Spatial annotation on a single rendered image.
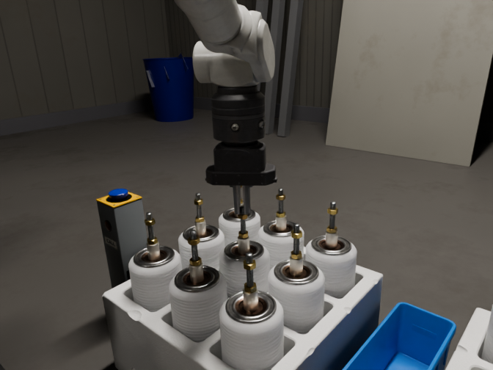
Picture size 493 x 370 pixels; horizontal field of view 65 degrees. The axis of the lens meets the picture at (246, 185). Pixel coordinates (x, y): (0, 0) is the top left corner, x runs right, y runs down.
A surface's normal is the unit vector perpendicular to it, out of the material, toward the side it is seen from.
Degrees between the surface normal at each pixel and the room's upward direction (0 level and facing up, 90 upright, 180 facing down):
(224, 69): 90
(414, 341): 88
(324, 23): 90
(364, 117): 80
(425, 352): 88
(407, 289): 0
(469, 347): 0
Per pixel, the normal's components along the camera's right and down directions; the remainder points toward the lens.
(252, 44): 0.42, 0.18
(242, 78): -0.24, 0.33
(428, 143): -0.65, 0.11
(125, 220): 0.76, 0.20
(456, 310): -0.04, -0.94
